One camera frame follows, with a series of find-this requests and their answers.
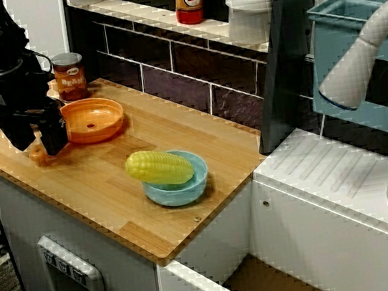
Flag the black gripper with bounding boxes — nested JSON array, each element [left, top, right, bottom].
[[0, 77, 72, 163]]

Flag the orange toy frying pan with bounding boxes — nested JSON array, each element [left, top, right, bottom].
[[21, 92, 131, 168]]

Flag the yellow toy corn cob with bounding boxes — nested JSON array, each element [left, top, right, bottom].
[[123, 143, 197, 192]]

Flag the brown beans can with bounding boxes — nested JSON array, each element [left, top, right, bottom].
[[50, 50, 89, 103]]

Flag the white cabinet body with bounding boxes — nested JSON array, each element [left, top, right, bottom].
[[0, 145, 161, 291]]

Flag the light blue bowl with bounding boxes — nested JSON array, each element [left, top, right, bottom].
[[137, 145, 213, 211]]

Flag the white shelf ledge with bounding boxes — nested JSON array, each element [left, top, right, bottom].
[[67, 0, 272, 79]]

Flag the large white lidded jar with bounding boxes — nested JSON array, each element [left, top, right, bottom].
[[223, 0, 281, 49]]

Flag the dark grey upright panel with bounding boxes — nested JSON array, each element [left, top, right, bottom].
[[238, 0, 346, 155]]

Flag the white toy sink unit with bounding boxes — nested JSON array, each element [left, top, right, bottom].
[[138, 114, 388, 291]]

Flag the teal plastic bin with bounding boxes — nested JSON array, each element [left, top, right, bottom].
[[296, 0, 388, 153]]

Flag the grey toy faucet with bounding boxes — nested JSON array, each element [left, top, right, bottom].
[[306, 0, 388, 226]]

